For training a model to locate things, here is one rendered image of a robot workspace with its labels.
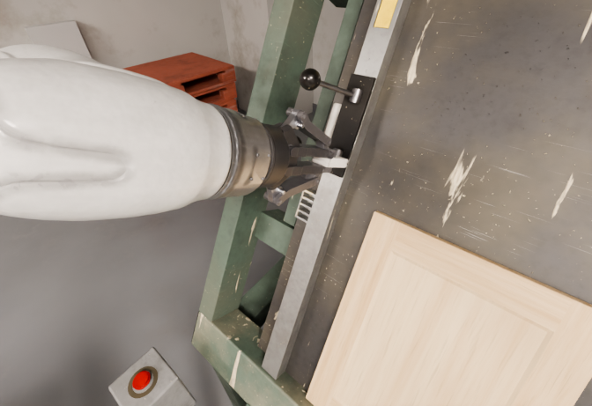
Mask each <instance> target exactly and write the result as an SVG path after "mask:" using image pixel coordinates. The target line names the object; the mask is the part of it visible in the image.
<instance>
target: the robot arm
mask: <svg viewBox="0 0 592 406"><path fill-rule="evenodd" d="M286 115H287V119H286V120H285V122H284V123H282V122H279V123H277V124H275V125H270V124H266V123H261V122H259V121H258V120H257V119H256V118H252V117H250V116H247V115H244V114H241V113H239V112H236V111H234V110H232V109H229V108H225V107H221V106H219V105H215V104H211V103H204V102H202V101H200V100H196V99H195V98H194V97H192V96H191V95H189V94H188V93H186V92H184V91H182V90H179V89H177V88H174V87H172V86H169V85H167V84H165V83H163V82H161V81H158V80H157V79H154V78H150V77H147V76H145V75H141V74H138V73H136V72H132V71H129V70H123V69H120V68H116V67H113V66H109V65H106V64H101V63H99V62H97V61H95V60H93V59H92V58H89V57H87V56H85V55H81V54H79V53H76V52H73V51H70V50H67V49H64V48H57V47H52V46H47V45H40V44H18V45H12V46H8V47H5V48H0V215H4V216H8V217H15V218H29V219H39V220H59V221H90V220H105V219H116V218H133V217H140V216H145V215H151V214H158V213H161V212H166V211H170V210H178V209H180V208H182V207H185V206H187V205H189V204H190V203H193V202H196V201H200V200H214V199H218V198H223V197H233V196H245V195H248V194H250V193H251V192H253V191H255V190H256V189H257V188H267V191H266V192H265V193H264V196H263V197H264V198H265V199H266V200H268V201H270V202H272V203H274V204H276V205H280V204H282V203H283V202H284V201H285V200H286V199H287V198H288V197H290V196H294V195H296V194H298V193H299V192H302V191H304V190H306V189H308V188H312V187H313V186H315V185H317V184H318V183H319V181H320V178H318V177H319V175H320V174H322V173H330V172H331V170H332V167H346V166H347V163H348V159H345V158H342V157H339V156H337V151H336V150H333V149H330V148H328V146H330V144H331V138H330V137H328V136H327V135H326V134H325V133H324V132H322V131H321V130H320V129H318V128H317V127H316V126H315V125H314V124H313V123H312V122H311V121H310V120H309V118H308V115H307V112H305V111H302V110H299V109H296V108H292V107H288V108H287V110H286ZM293 129H298V130H299V131H301V132H302V133H304V134H305V135H306V136H308V137H310V138H311V139H312V140H314V141H315V142H316V145H311V144H300V143H299V140H298V138H297V137H296V135H295V133H294V130H293ZM298 157H313V158H312V161H309V160H308V161H297V160H298ZM292 175H297V176H294V177H292V178H290V179H287V178H289V177H290V176H292Z"/></svg>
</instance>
